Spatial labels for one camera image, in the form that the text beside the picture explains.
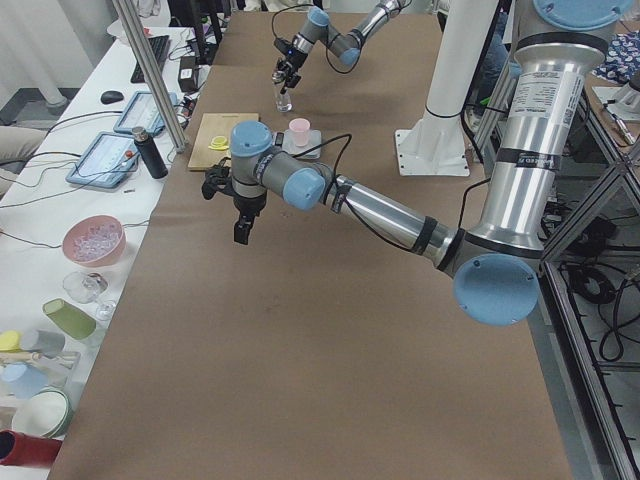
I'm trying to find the black keyboard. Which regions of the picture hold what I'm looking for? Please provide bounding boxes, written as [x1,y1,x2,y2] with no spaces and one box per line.
[130,34,172,85]

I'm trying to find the green plastic cup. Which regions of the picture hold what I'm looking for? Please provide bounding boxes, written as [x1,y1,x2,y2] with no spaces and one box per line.
[42,298,97,340]

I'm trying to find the teach pendant tablet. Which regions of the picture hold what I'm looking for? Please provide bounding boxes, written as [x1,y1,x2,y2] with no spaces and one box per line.
[113,91,164,136]
[65,132,139,190]

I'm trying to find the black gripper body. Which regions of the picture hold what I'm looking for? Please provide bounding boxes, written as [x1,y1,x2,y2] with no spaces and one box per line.
[201,157,267,215]
[274,37,308,72]

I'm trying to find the pink bowl with ice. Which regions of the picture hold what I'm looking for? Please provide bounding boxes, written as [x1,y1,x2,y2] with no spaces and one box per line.
[62,215,126,267]

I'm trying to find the aluminium frame post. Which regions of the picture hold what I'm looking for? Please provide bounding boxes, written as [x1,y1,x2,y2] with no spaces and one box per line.
[112,0,187,153]

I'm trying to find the far teach pendant tablet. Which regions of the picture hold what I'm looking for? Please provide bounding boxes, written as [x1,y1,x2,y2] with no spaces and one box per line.
[113,91,164,136]

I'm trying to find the black power adapter box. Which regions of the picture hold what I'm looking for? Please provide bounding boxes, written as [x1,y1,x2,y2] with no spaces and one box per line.
[178,56,199,93]

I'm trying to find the grey plastic cup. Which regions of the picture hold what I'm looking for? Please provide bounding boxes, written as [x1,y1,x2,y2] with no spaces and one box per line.
[20,329,66,357]

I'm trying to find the wooden rolling pin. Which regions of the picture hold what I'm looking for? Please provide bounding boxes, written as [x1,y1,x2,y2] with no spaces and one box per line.
[0,352,42,364]

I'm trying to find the white green bowl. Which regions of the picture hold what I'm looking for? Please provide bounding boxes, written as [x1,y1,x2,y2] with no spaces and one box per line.
[11,388,73,438]

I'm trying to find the brown table mat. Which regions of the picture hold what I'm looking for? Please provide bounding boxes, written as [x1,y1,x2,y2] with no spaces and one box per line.
[48,10,576,480]

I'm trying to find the red cylinder cup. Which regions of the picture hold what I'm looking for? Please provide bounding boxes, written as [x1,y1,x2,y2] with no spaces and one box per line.
[1,430,63,468]

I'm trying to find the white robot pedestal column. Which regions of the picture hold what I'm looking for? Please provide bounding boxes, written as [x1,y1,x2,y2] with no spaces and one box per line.
[395,0,498,177]

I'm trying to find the silver digital kitchen scale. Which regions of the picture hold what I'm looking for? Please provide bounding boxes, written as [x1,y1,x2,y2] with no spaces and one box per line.
[273,129,322,160]

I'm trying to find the near teach pendant tablet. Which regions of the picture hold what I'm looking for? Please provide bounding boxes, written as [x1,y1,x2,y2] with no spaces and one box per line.
[65,132,139,190]

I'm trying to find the black thermos bottle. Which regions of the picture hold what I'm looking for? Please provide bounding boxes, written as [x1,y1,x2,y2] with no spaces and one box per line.
[131,126,168,179]

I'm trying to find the yellow plastic cup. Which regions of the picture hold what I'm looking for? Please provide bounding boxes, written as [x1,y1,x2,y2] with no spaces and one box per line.
[0,330,21,353]

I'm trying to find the clear wine glass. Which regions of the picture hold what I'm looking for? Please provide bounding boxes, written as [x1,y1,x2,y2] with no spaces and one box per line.
[62,272,116,322]

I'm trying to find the pink plastic cup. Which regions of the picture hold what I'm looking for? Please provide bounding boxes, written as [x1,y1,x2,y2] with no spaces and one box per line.
[288,117,310,147]

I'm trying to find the bamboo cutting board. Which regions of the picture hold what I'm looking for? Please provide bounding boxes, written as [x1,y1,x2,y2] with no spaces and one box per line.
[187,113,259,172]

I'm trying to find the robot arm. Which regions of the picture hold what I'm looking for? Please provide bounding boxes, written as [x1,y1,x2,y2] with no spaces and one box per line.
[272,1,411,94]
[202,1,634,326]

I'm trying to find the black computer mouse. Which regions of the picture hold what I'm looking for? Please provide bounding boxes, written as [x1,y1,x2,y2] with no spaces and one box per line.
[100,90,124,105]

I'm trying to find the glass sauce bottle steel cap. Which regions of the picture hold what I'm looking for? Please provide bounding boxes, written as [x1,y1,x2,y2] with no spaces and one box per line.
[272,71,292,113]

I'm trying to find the blue plastic cup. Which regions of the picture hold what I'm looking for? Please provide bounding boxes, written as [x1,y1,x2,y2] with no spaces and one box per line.
[1,362,49,399]

